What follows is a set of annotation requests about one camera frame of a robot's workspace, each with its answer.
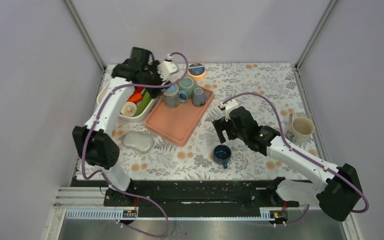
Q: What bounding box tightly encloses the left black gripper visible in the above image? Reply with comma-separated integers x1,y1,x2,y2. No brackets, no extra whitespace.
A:
139,60,171,99

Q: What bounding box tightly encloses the dark blue ribbed mug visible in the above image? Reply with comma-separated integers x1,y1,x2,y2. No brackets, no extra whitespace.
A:
212,144,232,169

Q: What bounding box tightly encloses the light blue butterfly mug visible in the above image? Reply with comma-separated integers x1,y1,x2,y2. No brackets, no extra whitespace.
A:
162,84,189,109

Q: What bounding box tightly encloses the small grey mug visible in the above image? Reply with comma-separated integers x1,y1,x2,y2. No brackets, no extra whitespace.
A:
192,87,212,107

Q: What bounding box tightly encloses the tall beige mug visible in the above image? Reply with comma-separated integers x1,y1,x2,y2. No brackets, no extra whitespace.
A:
285,113,315,145

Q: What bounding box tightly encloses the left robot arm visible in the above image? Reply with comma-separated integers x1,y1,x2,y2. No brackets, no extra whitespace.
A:
72,47,163,206

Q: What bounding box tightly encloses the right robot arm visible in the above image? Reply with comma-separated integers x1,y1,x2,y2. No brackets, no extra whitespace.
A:
212,105,363,222

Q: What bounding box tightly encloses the teal green glazed mug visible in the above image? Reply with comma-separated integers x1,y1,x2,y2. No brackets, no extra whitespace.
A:
177,77,198,99

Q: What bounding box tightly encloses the toy red chili pepper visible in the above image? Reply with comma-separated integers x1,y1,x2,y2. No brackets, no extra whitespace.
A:
134,86,144,94

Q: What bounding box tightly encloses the toy green bean pod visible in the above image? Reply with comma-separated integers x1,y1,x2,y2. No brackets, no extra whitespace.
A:
135,91,152,117

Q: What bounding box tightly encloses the toy orange carrot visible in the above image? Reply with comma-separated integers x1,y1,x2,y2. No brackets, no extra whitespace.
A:
127,92,143,104

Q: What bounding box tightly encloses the toy white mushroom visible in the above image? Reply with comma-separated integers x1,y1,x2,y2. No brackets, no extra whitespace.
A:
120,101,137,117

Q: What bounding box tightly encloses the orange tape roll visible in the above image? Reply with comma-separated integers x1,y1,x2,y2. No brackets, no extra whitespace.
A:
187,63,206,82

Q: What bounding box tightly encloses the white oval vegetable basket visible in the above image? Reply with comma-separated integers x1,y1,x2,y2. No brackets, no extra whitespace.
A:
95,64,159,122

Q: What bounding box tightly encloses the pink rectangular tray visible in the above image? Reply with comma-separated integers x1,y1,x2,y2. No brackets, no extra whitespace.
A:
144,87,215,147

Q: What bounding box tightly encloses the clear plastic oval lid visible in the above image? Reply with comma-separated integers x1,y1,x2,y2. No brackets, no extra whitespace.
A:
119,131,154,154

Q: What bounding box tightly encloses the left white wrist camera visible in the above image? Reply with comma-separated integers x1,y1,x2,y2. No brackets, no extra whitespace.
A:
157,59,179,82

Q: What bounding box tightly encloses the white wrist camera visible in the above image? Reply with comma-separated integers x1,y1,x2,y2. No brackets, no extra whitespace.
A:
157,59,179,82
218,99,239,122

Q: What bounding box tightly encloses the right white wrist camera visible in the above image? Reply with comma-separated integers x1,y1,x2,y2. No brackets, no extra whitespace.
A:
218,99,239,122

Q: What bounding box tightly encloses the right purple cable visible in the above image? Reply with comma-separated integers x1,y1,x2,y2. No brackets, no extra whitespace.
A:
221,92,370,228

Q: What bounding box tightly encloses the purple cable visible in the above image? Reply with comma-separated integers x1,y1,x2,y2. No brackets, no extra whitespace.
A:
80,51,190,239
221,92,370,228

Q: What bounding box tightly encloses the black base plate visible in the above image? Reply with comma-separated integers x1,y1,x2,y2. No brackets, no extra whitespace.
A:
103,180,284,218

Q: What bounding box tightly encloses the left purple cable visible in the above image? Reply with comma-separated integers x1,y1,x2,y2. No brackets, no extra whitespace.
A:
80,51,190,239

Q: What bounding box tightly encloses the white slotted cable duct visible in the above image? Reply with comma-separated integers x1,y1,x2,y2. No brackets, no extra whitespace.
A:
65,207,276,222

